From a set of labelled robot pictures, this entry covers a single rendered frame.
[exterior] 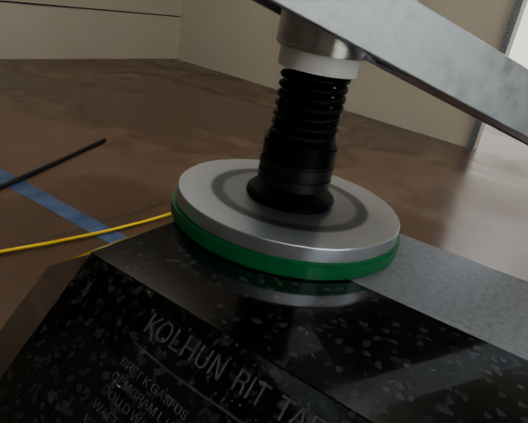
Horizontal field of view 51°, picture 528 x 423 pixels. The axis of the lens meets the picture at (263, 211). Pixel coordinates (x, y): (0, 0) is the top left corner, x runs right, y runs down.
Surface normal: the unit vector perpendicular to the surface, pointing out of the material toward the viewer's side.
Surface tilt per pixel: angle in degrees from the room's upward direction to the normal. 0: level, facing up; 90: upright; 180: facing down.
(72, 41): 90
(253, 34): 90
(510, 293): 0
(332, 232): 0
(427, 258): 0
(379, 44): 90
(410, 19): 90
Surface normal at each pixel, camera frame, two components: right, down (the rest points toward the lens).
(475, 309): 0.18, -0.91
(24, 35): 0.81, 0.36
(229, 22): -0.56, 0.22
